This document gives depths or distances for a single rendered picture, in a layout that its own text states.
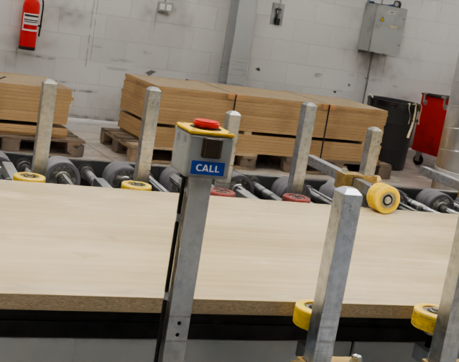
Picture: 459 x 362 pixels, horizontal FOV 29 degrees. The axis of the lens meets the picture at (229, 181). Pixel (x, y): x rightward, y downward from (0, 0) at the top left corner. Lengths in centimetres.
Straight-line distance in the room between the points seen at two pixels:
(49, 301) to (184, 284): 25
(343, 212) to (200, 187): 25
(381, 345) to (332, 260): 42
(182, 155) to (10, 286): 39
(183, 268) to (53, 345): 34
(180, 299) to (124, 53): 746
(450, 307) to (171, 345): 50
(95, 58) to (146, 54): 52
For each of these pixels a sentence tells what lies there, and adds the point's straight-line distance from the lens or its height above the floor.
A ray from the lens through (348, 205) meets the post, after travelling 145.
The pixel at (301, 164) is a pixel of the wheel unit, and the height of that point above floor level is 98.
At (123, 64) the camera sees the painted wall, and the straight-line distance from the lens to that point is 879.
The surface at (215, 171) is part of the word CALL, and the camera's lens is 132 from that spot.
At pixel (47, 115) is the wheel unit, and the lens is 238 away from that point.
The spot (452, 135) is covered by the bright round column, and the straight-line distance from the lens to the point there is 574.
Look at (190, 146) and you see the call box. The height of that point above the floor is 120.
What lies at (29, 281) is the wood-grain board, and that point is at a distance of 156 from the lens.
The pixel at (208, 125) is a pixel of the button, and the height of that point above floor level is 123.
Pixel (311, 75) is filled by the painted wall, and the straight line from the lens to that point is 972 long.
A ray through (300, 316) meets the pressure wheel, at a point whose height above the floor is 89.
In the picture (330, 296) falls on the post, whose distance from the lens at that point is 149.
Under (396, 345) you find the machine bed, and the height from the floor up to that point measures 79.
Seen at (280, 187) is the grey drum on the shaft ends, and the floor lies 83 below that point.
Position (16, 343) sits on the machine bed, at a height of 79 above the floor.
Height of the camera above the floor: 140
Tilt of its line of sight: 11 degrees down
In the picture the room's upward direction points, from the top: 9 degrees clockwise
